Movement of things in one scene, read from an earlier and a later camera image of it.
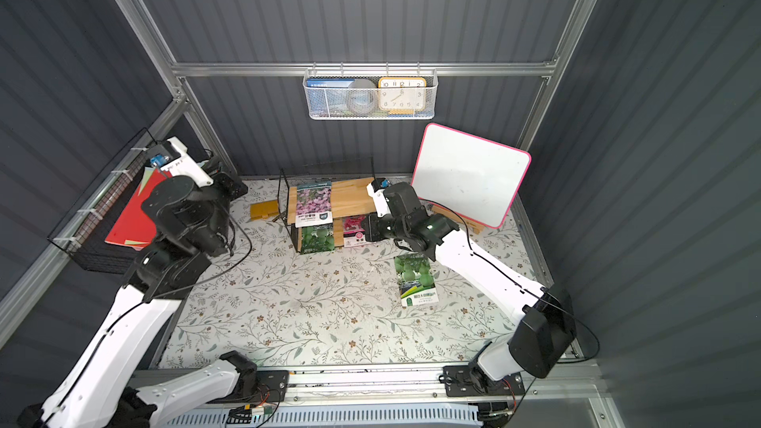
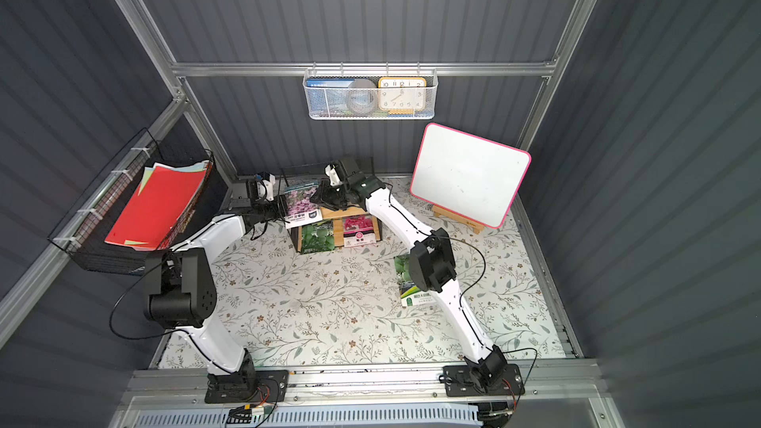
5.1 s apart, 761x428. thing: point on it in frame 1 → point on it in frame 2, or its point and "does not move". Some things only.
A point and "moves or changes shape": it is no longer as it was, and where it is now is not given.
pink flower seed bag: [354, 231] does not move
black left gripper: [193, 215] → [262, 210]
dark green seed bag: [319, 238] does not move
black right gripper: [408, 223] → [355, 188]
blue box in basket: [327, 94] does not move
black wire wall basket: [82, 234] does not move
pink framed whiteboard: [475, 177] does not move
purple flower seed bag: [314, 204] moves or changes shape
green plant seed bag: [415, 278] does not move
